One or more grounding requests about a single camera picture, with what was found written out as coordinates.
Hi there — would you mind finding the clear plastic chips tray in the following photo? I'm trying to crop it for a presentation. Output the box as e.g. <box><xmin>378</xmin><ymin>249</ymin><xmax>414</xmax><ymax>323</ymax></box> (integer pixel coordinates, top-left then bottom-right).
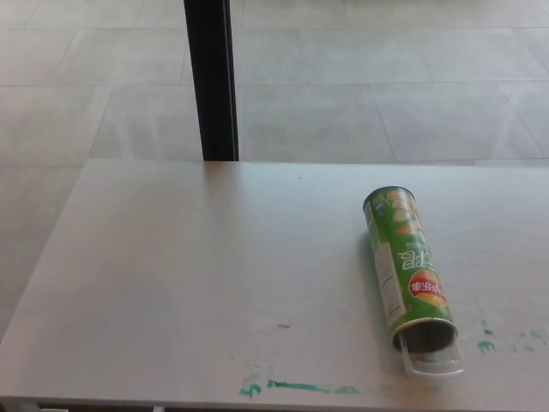
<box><xmin>398</xmin><ymin>334</ymin><xmax>466</xmax><ymax>379</ymax></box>

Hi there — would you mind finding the black vertical pillar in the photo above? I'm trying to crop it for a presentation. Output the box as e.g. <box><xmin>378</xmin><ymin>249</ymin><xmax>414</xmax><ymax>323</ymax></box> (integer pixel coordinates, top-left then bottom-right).
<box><xmin>183</xmin><ymin>0</ymin><xmax>240</xmax><ymax>162</ymax></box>

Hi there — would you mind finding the green chips canister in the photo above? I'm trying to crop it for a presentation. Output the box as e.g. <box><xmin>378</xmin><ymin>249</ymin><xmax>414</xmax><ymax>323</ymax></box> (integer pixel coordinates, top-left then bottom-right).
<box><xmin>362</xmin><ymin>185</ymin><xmax>458</xmax><ymax>353</ymax></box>

